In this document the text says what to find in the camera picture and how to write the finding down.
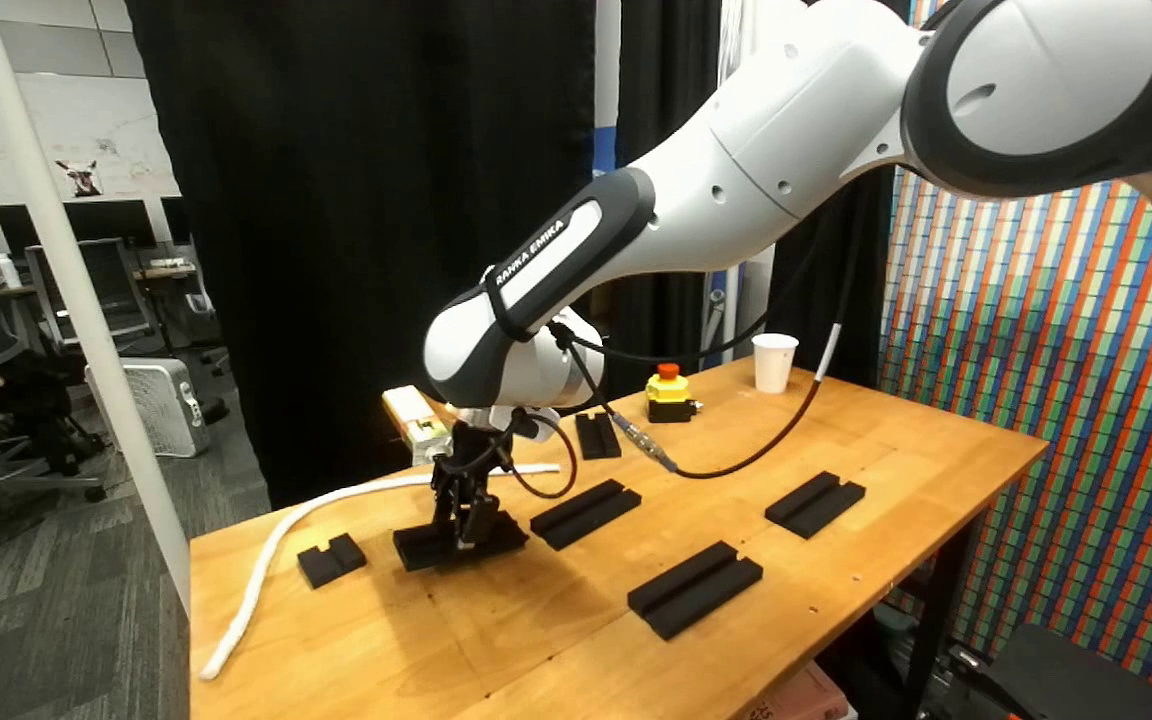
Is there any black grooved track piece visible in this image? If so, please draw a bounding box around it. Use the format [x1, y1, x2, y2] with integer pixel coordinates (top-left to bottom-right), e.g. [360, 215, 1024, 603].
[573, 408, 623, 464]
[760, 467, 873, 545]
[623, 535, 769, 643]
[529, 476, 645, 554]
[389, 509, 532, 576]

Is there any black table leg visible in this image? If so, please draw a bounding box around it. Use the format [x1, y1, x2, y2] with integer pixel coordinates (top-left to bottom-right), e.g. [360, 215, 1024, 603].
[898, 525, 973, 720]

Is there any black white wall sign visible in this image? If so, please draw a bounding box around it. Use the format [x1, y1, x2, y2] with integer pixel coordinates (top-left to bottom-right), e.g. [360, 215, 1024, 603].
[51, 155, 108, 205]

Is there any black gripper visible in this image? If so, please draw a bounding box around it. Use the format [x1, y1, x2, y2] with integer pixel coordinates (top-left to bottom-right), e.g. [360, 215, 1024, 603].
[429, 419, 518, 552]

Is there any yellow red emergency stop button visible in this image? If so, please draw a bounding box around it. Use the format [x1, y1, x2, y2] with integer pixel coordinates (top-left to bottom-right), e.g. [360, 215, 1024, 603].
[640, 357, 701, 428]

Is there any short black grooved block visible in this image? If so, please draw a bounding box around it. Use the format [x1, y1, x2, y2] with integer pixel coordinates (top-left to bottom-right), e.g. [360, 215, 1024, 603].
[294, 528, 374, 592]

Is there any white flexible tube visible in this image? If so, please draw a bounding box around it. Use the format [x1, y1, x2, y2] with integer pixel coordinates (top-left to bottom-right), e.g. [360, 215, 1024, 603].
[197, 455, 570, 687]

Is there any black stool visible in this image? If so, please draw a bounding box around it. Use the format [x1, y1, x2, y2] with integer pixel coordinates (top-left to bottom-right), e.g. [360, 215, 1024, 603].
[947, 621, 1152, 720]

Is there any multicoloured patterned wall panel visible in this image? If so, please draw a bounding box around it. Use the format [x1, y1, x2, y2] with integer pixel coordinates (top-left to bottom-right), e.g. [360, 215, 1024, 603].
[873, 131, 1152, 711]

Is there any black curtain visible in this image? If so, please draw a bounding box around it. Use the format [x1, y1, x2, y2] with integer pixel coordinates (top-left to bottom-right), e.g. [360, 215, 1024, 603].
[616, 0, 729, 391]
[125, 0, 596, 499]
[771, 171, 901, 391]

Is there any pink bag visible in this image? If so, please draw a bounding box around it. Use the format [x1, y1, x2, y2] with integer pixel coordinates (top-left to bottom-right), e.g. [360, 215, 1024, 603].
[734, 655, 865, 720]

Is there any white paper cup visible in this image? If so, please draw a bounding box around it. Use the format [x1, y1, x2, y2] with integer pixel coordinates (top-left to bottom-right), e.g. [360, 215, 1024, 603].
[748, 327, 806, 400]

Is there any white box unit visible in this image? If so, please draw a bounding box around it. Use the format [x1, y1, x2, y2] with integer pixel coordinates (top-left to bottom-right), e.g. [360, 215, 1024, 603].
[117, 357, 209, 460]

